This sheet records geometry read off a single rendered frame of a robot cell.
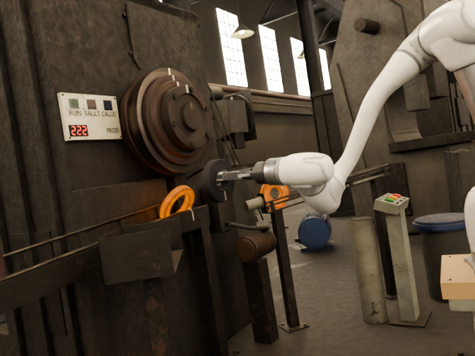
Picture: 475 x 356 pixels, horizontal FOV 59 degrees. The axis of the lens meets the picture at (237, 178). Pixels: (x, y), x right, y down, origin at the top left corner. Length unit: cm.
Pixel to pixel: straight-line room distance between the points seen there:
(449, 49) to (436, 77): 294
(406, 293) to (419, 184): 202
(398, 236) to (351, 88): 248
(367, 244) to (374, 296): 26
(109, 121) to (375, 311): 154
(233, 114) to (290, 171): 864
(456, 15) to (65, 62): 133
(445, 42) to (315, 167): 48
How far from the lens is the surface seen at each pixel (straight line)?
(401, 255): 218
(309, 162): 126
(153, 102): 178
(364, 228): 215
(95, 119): 177
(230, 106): 983
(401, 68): 140
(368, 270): 219
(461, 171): 338
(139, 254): 126
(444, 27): 129
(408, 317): 227
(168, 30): 228
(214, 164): 144
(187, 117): 181
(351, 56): 442
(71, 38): 184
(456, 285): 151
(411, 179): 414
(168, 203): 175
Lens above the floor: 86
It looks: 1 degrees down
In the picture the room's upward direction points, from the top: 9 degrees counter-clockwise
